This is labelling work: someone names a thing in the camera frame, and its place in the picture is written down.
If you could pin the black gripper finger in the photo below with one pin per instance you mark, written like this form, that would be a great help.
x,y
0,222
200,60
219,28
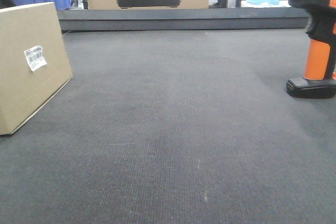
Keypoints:
x,y
6,4

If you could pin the brown cardboard package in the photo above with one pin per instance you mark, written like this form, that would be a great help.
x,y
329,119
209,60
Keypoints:
x,y
24,92

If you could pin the orange black barcode scanner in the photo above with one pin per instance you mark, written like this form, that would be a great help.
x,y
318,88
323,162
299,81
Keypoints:
x,y
318,81

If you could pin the white barcode label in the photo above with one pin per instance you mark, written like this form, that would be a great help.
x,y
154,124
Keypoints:
x,y
34,57

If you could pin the light blue tray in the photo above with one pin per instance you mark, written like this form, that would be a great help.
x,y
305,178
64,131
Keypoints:
x,y
262,3

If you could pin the grey conveyor side rail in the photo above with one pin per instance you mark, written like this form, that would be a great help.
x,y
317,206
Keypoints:
x,y
182,19

